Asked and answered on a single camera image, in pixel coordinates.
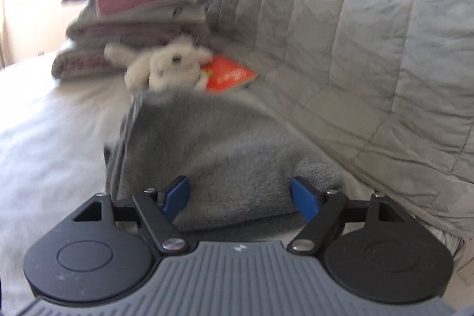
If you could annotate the grey knit sweater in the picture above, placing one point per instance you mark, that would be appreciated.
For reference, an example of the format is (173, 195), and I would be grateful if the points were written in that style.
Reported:
(222, 160)

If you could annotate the bed with white sheet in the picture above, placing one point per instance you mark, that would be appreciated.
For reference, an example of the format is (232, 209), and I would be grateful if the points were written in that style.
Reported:
(55, 134)

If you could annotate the grey quilted headboard cover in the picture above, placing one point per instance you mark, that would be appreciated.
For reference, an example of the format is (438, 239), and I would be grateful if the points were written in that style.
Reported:
(370, 42)

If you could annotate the folded grey quilt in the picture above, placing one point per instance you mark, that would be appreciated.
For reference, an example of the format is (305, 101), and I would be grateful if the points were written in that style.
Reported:
(129, 25)

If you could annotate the orange book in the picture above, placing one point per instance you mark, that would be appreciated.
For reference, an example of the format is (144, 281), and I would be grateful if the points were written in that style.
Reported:
(229, 75)

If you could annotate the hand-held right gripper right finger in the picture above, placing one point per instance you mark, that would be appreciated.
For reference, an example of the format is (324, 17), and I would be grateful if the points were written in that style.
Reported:
(305, 197)

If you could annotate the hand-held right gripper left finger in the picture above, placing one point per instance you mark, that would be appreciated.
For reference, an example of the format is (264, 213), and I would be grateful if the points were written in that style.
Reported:
(177, 195)

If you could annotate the white plush toy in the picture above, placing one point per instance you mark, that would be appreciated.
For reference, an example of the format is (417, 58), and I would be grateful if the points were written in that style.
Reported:
(163, 64)

